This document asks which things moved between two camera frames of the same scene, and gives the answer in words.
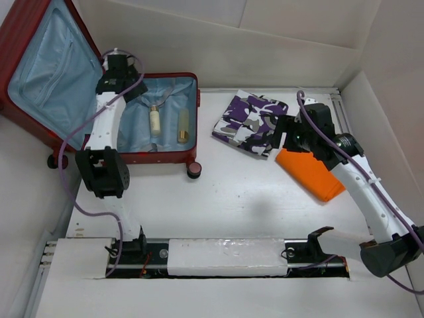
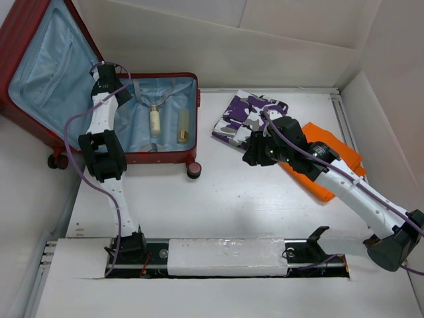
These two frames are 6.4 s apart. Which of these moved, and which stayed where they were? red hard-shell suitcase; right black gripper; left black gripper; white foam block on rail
Moved: right black gripper; left black gripper
Stayed: red hard-shell suitcase; white foam block on rail
